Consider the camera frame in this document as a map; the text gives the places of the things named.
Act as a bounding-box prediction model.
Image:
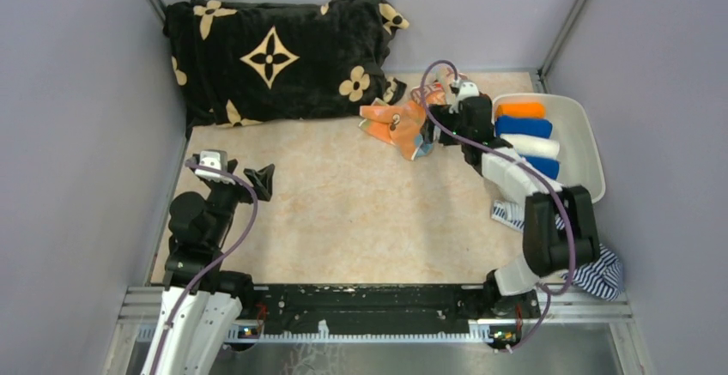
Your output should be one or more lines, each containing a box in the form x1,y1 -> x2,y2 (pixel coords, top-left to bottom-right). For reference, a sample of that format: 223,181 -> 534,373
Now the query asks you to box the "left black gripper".
207,159 -> 274,246

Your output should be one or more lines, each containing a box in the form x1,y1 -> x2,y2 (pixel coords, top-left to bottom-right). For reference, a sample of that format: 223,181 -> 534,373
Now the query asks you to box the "orange polka dot towel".
359,99 -> 434,161

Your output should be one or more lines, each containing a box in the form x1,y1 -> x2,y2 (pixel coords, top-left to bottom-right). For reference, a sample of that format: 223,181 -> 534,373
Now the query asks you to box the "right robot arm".
426,96 -> 600,317

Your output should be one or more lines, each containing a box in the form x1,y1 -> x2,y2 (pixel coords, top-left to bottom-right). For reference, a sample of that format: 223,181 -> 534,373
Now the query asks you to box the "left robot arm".
142,150 -> 276,374

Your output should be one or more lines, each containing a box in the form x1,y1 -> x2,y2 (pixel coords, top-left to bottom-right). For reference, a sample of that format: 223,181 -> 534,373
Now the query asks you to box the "blue rolled towel upper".
494,115 -> 554,139

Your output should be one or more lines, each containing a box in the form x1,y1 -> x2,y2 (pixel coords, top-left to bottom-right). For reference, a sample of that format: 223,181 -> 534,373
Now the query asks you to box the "blue rolled towel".
494,115 -> 554,139
524,155 -> 561,180

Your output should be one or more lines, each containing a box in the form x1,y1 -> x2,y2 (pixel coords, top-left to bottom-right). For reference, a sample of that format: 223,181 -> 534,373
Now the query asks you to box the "orange blue patterned towel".
408,69 -> 467,105

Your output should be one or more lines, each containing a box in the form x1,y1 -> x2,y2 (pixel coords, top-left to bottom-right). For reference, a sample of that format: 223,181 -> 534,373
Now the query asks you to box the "orange rolled towel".
494,102 -> 546,120

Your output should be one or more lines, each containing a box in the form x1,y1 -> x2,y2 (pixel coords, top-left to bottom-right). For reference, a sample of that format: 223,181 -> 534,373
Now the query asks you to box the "white rolled towel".
500,134 -> 561,160

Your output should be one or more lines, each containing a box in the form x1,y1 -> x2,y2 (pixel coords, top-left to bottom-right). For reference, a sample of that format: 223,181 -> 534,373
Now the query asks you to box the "blue rolled towel lower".
524,155 -> 561,180

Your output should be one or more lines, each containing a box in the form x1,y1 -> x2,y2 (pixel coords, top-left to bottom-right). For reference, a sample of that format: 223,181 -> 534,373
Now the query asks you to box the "white plastic bin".
493,93 -> 606,203

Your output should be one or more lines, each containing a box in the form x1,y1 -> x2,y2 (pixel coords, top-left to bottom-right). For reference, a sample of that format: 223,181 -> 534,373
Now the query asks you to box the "black pillow with beige flowers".
163,0 -> 410,129

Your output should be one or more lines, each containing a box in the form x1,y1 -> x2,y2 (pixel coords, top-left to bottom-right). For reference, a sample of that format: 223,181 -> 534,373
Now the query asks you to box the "blue white striped towel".
491,200 -> 625,301

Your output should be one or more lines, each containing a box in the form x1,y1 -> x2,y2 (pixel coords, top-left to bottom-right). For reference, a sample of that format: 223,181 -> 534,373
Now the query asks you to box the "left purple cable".
149,160 -> 260,375

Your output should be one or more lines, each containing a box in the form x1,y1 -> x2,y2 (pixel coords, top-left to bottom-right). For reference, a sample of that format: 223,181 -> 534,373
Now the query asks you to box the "purple cable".
419,59 -> 578,354
149,160 -> 260,375

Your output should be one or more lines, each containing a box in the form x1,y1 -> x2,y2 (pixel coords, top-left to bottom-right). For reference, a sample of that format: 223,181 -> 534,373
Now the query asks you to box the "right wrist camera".
447,79 -> 481,105

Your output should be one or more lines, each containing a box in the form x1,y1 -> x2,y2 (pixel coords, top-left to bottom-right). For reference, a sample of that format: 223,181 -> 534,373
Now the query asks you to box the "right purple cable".
419,59 -> 578,354

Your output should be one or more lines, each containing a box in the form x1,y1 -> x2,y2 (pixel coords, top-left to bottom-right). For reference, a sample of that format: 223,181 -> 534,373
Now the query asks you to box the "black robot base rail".
223,284 -> 542,350

